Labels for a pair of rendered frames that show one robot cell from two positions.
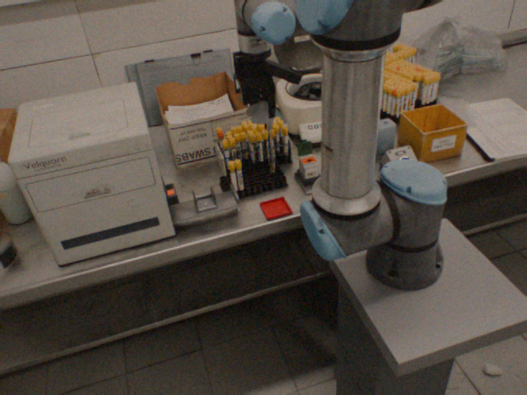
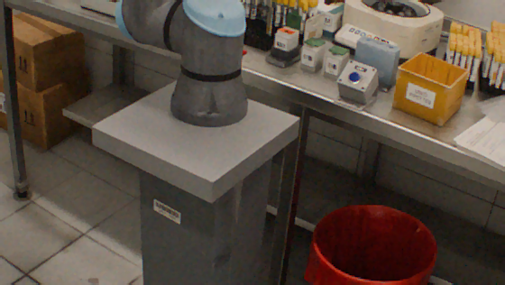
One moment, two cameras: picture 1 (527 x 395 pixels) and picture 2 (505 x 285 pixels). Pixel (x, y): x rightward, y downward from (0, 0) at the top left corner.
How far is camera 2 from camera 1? 1.19 m
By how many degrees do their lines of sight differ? 37
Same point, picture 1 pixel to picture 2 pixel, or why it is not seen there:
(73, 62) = not seen: outside the picture
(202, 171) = not seen: hidden behind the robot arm
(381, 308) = (142, 109)
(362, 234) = (138, 15)
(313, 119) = (359, 24)
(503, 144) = (488, 142)
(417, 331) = (131, 127)
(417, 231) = (186, 49)
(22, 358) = (80, 114)
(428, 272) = (190, 105)
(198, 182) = not seen: hidden behind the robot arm
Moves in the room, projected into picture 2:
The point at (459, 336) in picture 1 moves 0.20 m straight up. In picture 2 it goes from (142, 146) to (143, 42)
